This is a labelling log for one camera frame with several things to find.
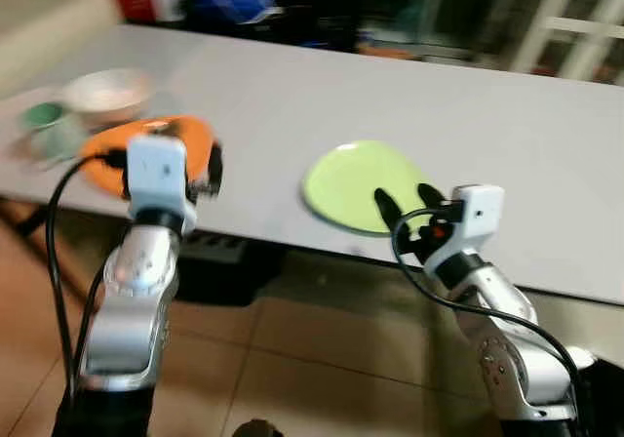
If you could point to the white window frame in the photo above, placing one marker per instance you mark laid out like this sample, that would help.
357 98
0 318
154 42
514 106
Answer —
585 27

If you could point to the white bowl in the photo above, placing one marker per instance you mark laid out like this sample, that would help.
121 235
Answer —
107 96

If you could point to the black box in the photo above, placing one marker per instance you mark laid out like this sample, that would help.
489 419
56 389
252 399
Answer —
229 271

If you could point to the black bulky object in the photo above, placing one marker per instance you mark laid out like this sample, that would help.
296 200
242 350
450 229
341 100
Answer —
604 408

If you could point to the orange bowl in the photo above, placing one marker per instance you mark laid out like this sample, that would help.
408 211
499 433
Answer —
99 159

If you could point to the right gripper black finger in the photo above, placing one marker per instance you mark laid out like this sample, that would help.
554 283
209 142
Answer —
431 196
387 210

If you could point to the light green plate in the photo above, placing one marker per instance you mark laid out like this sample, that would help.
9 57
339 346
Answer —
351 183

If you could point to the green cup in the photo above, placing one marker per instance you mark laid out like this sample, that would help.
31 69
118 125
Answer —
49 125

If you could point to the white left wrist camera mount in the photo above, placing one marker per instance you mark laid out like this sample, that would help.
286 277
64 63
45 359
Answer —
156 174

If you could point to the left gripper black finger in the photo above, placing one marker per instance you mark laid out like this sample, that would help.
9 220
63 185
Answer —
214 169

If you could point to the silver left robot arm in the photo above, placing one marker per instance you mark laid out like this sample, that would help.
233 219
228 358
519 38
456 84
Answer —
132 300

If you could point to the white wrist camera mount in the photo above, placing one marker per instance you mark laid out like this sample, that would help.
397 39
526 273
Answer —
156 174
480 213

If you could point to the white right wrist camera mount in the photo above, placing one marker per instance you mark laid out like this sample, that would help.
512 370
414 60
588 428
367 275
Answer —
480 213

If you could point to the black robot foot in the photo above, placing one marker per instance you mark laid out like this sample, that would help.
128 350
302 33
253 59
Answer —
258 429

